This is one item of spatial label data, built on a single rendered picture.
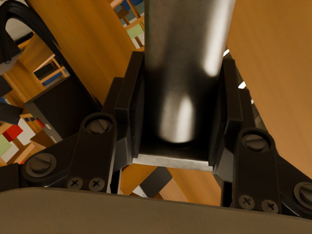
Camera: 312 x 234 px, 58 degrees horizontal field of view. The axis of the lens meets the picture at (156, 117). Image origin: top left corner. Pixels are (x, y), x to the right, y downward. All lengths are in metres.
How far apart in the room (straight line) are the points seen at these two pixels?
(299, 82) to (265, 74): 0.03
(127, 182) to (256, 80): 0.26
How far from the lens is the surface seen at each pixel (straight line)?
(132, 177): 0.46
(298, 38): 0.25
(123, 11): 7.38
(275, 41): 0.25
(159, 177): 0.59
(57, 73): 9.63
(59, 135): 0.68
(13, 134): 4.62
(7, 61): 0.64
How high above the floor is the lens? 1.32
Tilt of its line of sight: 18 degrees up
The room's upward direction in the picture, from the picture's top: 148 degrees clockwise
